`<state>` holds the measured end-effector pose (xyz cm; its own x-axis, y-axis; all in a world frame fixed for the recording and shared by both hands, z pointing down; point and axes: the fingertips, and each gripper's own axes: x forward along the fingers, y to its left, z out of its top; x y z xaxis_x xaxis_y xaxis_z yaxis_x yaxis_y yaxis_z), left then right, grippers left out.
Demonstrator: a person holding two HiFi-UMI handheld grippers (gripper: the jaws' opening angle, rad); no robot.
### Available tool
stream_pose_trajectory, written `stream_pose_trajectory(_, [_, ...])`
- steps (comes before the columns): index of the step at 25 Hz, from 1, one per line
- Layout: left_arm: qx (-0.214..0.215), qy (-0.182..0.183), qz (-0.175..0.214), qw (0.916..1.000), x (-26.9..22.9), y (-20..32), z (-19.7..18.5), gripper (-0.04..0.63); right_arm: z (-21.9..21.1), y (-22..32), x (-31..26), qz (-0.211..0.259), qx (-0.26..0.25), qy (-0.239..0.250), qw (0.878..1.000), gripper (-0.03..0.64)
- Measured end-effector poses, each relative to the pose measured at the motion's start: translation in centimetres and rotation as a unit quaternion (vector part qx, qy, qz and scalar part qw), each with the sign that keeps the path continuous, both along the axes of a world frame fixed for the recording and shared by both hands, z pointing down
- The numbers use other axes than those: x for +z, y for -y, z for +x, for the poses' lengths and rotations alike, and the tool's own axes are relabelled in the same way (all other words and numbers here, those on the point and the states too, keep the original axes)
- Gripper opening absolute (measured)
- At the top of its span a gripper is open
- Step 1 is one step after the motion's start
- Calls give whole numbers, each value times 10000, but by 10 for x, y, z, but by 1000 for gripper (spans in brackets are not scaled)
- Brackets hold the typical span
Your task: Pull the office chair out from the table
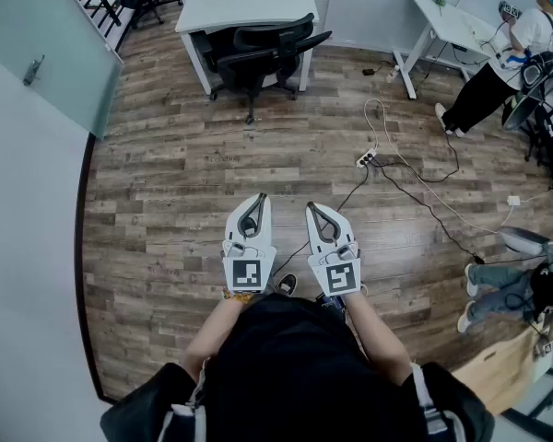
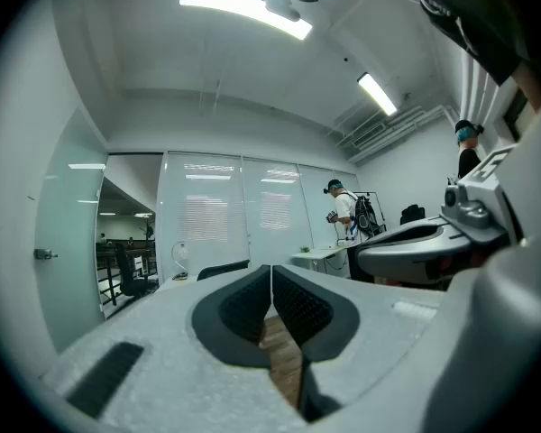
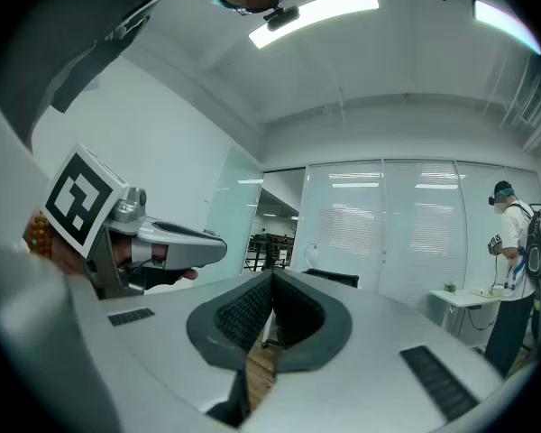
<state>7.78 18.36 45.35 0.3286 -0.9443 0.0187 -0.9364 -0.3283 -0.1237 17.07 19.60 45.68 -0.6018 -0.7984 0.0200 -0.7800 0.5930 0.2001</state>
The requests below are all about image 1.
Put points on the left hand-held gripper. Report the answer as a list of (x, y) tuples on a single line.
[(246, 274)]

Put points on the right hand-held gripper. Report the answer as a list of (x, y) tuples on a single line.
[(338, 279)]

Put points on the black mesh office chair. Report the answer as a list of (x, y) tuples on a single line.
[(258, 62)]

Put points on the person's right forearm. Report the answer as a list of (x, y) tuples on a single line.
[(378, 334)]

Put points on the person's left forearm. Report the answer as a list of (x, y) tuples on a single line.
[(212, 334)]

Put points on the person's left shoe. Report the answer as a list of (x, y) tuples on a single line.
[(287, 284)]

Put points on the black screen device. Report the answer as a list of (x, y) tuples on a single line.
[(334, 303)]

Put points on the white power strip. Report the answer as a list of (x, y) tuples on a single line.
[(366, 159)]

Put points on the person's black shirt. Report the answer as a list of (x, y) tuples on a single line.
[(295, 362)]

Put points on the black power adapter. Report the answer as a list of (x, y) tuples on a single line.
[(368, 71)]

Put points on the small white charger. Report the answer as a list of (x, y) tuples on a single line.
[(514, 201)]

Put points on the light wooden table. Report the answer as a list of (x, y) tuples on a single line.
[(497, 371)]

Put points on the white office desk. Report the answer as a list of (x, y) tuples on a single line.
[(249, 3)]

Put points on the white height-adjustable desk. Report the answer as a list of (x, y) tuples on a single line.
[(447, 21)]

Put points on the frosted glass door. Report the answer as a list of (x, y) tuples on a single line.
[(37, 39)]

